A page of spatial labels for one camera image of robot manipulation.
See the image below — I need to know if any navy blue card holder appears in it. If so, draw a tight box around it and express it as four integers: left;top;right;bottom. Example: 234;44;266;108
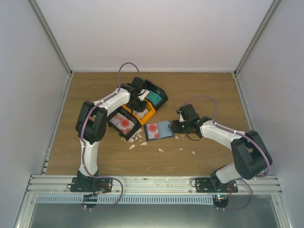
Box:
144;121;174;141

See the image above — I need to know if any black bin with red cards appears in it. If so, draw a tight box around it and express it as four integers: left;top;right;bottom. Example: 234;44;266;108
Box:
107;106;142;140

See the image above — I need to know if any red circle white card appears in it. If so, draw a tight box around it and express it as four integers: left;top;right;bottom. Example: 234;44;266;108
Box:
147;123;160;140

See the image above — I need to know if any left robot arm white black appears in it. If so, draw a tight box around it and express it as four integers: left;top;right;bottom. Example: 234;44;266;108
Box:
71;77;147;192

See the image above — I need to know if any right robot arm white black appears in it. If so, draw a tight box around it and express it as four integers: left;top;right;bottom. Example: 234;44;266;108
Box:
171;104;273;192

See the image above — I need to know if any white vip card stack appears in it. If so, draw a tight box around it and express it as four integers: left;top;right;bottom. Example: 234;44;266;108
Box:
133;108;149;119

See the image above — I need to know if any orange bin with cards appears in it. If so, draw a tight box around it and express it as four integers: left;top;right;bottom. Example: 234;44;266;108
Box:
122;99;156;125

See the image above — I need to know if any teal card stack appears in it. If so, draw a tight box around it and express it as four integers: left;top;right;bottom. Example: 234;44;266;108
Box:
146;91;162;106

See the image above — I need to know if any black bin with teal cards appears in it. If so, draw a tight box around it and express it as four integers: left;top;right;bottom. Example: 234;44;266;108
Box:
144;79;168;111

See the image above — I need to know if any red white card stack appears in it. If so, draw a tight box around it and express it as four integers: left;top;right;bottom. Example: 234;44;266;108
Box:
110;113;135;135

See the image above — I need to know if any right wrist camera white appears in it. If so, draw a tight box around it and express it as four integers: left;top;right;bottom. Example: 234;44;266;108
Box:
179;114;184;123

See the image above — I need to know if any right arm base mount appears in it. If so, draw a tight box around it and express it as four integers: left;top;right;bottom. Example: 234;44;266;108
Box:
190;177;238;193

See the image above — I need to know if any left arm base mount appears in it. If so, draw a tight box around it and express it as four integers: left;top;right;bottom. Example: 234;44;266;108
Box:
66;176;113;193

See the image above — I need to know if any aluminium rail frame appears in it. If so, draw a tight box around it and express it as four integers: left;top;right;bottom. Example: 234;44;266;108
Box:
26;175;282;195

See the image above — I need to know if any slotted cable duct grey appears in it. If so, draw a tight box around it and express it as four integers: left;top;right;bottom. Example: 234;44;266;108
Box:
36;194;213;205

